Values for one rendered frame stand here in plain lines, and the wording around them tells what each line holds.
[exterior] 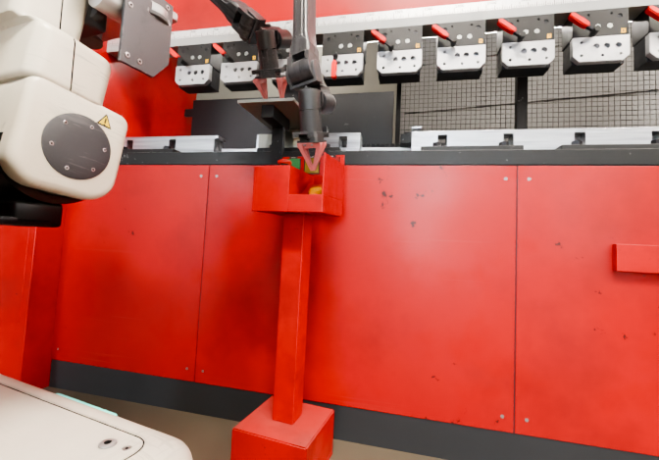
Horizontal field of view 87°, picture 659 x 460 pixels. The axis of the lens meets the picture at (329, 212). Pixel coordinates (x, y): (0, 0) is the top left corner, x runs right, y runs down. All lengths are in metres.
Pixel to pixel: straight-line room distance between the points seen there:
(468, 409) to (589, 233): 0.58
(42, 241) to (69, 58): 1.01
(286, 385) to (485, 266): 0.63
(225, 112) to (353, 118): 0.73
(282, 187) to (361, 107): 1.03
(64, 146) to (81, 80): 0.11
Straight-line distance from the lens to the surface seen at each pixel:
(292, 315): 0.96
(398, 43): 1.36
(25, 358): 1.68
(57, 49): 0.71
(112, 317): 1.52
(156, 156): 1.42
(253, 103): 1.13
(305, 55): 0.95
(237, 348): 1.25
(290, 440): 0.98
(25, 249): 1.63
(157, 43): 0.81
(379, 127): 1.81
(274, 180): 0.92
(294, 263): 0.94
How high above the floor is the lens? 0.60
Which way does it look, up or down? 4 degrees up
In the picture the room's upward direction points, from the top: 3 degrees clockwise
